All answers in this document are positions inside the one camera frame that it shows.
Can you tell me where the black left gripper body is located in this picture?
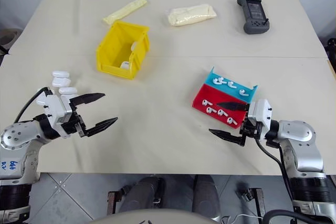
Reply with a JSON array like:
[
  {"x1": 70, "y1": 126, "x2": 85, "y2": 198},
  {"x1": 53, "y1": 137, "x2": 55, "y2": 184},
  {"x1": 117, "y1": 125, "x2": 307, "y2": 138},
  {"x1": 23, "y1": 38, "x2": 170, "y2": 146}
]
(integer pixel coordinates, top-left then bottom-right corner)
[{"x1": 59, "y1": 98, "x2": 89, "y2": 140}]

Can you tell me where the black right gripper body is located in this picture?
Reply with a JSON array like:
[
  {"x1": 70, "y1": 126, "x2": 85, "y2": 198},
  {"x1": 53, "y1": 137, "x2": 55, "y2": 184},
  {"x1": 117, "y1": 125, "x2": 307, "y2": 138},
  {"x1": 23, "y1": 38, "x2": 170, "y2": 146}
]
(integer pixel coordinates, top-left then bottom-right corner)
[{"x1": 239, "y1": 103, "x2": 264, "y2": 146}]

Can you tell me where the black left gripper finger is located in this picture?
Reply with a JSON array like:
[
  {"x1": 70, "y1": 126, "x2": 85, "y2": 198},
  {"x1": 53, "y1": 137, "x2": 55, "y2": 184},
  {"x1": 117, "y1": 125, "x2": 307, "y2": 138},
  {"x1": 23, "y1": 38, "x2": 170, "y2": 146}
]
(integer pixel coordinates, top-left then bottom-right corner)
[
  {"x1": 85, "y1": 116, "x2": 119, "y2": 138},
  {"x1": 69, "y1": 92, "x2": 107, "y2": 110}
]

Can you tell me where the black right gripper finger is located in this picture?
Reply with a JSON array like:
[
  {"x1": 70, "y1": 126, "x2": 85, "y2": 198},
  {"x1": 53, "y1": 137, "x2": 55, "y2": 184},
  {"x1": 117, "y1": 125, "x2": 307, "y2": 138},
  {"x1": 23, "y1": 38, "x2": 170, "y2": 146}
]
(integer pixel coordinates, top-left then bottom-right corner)
[
  {"x1": 208, "y1": 128, "x2": 244, "y2": 146},
  {"x1": 216, "y1": 101, "x2": 249, "y2": 112}
]

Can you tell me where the yellow plastic bin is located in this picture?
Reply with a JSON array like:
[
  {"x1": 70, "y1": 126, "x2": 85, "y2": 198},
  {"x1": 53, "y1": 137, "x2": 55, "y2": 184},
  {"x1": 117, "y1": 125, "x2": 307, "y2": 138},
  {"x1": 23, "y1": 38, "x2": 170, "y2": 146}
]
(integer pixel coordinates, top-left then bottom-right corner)
[{"x1": 96, "y1": 20, "x2": 151, "y2": 81}]

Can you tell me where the blue plastic tray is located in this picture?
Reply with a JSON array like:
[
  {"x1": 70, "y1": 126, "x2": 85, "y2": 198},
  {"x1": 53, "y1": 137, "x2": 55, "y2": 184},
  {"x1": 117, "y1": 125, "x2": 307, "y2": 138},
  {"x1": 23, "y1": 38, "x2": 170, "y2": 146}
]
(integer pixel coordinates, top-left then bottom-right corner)
[{"x1": 205, "y1": 66, "x2": 259, "y2": 104}]

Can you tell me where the red plastic tray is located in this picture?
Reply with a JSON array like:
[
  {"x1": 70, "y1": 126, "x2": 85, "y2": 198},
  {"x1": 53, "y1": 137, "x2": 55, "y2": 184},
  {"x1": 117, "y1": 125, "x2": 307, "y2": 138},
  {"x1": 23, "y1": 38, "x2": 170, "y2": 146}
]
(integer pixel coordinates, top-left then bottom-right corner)
[{"x1": 192, "y1": 83, "x2": 249, "y2": 130}]

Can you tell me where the dark rounded shape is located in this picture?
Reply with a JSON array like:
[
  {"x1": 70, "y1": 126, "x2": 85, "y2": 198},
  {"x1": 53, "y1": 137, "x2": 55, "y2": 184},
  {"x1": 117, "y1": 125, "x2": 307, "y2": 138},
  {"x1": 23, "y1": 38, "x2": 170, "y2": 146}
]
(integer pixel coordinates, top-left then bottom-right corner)
[{"x1": 121, "y1": 175, "x2": 166, "y2": 214}]

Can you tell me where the long cream packet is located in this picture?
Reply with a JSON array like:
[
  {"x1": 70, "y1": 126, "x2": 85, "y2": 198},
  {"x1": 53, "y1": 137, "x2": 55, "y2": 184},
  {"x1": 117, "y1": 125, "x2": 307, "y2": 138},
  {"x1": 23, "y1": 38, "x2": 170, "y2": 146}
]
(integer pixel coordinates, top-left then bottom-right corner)
[{"x1": 102, "y1": 0, "x2": 148, "y2": 26}]

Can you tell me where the gray handheld remote controller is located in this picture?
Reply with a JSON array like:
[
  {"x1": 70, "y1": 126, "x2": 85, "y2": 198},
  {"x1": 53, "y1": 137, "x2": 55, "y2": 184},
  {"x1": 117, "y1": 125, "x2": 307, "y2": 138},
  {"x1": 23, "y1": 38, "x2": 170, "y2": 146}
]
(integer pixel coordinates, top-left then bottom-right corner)
[{"x1": 236, "y1": 0, "x2": 271, "y2": 35}]

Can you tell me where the cream filled plastic bag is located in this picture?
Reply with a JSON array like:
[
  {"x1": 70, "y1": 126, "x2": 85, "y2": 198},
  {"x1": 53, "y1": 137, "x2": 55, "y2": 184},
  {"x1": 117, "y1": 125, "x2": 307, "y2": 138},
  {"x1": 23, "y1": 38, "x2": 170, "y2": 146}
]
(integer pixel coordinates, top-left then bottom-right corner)
[{"x1": 165, "y1": 3, "x2": 219, "y2": 28}]

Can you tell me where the round wooden object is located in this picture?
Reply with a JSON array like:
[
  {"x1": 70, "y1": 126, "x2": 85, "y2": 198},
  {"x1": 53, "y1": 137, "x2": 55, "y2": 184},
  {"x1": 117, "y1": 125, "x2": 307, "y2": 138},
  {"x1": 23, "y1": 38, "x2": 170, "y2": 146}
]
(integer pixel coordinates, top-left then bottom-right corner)
[{"x1": 0, "y1": 28, "x2": 19, "y2": 49}]

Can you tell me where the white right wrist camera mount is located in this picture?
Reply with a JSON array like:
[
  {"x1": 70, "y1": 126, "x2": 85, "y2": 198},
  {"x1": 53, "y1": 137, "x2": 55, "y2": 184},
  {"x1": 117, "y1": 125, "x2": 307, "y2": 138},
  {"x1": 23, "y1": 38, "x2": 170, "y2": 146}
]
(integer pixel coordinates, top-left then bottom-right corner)
[{"x1": 247, "y1": 99, "x2": 274, "y2": 131}]

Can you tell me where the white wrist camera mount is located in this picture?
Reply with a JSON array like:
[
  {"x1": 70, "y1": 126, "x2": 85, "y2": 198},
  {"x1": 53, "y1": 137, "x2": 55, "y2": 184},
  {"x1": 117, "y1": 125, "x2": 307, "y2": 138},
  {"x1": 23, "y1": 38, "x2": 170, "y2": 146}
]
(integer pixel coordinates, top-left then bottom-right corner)
[
  {"x1": 35, "y1": 89, "x2": 74, "y2": 128},
  {"x1": 247, "y1": 99, "x2": 274, "y2": 131}
]

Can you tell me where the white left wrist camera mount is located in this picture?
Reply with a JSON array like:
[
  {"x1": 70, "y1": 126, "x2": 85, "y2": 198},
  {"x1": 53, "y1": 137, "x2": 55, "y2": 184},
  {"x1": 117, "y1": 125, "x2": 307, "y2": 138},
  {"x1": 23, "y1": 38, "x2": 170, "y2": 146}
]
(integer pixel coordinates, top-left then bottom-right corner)
[{"x1": 35, "y1": 89, "x2": 74, "y2": 128}]

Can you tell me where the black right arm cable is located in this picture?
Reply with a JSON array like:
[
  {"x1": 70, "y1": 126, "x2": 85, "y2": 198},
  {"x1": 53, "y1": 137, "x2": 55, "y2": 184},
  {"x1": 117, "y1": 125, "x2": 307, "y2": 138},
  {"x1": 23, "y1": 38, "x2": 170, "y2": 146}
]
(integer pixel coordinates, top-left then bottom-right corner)
[{"x1": 255, "y1": 137, "x2": 299, "y2": 202}]

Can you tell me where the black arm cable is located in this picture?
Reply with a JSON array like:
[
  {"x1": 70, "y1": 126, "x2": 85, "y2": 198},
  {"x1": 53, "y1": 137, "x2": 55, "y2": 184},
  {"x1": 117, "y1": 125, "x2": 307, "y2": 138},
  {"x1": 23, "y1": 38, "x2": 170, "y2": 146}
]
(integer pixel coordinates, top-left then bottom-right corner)
[
  {"x1": 255, "y1": 137, "x2": 299, "y2": 202},
  {"x1": 13, "y1": 87, "x2": 51, "y2": 124}
]

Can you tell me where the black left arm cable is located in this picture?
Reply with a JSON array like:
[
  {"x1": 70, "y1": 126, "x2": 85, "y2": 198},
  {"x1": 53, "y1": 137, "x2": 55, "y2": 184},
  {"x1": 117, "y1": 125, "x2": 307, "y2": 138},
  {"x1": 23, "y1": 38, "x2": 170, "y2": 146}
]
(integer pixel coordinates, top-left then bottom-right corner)
[{"x1": 13, "y1": 87, "x2": 51, "y2": 124}]

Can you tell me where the rusty metal stand bracket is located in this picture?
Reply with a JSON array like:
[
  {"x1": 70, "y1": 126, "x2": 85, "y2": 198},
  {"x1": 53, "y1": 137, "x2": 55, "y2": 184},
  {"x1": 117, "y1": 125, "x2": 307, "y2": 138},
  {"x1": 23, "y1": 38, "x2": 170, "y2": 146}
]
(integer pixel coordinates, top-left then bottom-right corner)
[
  {"x1": 235, "y1": 187, "x2": 265, "y2": 219},
  {"x1": 107, "y1": 190, "x2": 123, "y2": 217}
]

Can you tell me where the thin white cable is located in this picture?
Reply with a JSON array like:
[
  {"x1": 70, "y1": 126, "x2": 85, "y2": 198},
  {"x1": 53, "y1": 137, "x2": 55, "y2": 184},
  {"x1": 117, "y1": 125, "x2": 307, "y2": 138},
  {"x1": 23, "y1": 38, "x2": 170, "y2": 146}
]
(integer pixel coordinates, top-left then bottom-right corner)
[{"x1": 222, "y1": 212, "x2": 264, "y2": 221}]

